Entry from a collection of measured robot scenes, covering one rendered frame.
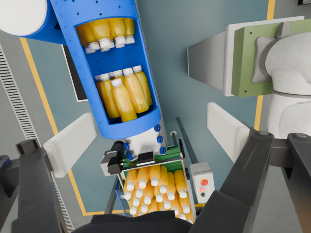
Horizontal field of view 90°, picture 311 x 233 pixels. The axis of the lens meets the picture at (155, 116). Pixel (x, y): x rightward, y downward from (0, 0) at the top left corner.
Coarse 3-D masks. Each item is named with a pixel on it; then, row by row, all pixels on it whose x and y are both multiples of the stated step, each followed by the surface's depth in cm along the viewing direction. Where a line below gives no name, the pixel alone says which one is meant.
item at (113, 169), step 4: (116, 156) 99; (120, 156) 98; (112, 160) 96; (116, 160) 95; (120, 160) 96; (108, 164) 93; (112, 164) 92; (116, 164) 91; (120, 164) 94; (108, 168) 92; (112, 168) 92; (116, 168) 92; (120, 168) 93; (108, 172) 94; (112, 172) 93; (116, 172) 93; (120, 172) 93
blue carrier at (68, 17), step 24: (72, 0) 45; (96, 0) 45; (120, 0) 48; (72, 24) 48; (72, 48) 52; (120, 48) 74; (144, 48) 60; (96, 72) 73; (144, 72) 73; (96, 96) 56; (96, 120) 63; (120, 120) 79; (144, 120) 60
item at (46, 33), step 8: (48, 0) 63; (48, 8) 63; (48, 16) 65; (48, 24) 67; (56, 24) 111; (40, 32) 68; (48, 32) 71; (56, 32) 75; (40, 40) 78; (48, 40) 79; (56, 40) 83; (64, 40) 88
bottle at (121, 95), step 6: (120, 84) 61; (114, 90) 60; (120, 90) 60; (126, 90) 62; (114, 96) 61; (120, 96) 60; (126, 96) 61; (120, 102) 61; (126, 102) 62; (120, 108) 62; (126, 108) 62; (132, 108) 64; (120, 114) 64; (126, 114) 63; (132, 114) 64; (126, 120) 64
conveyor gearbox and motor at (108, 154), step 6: (114, 144) 135; (120, 144) 134; (108, 150) 130; (114, 150) 123; (120, 150) 127; (126, 150) 150; (108, 156) 116; (114, 156) 114; (102, 162) 110; (108, 162) 108; (102, 168) 109; (108, 174) 111; (114, 174) 111
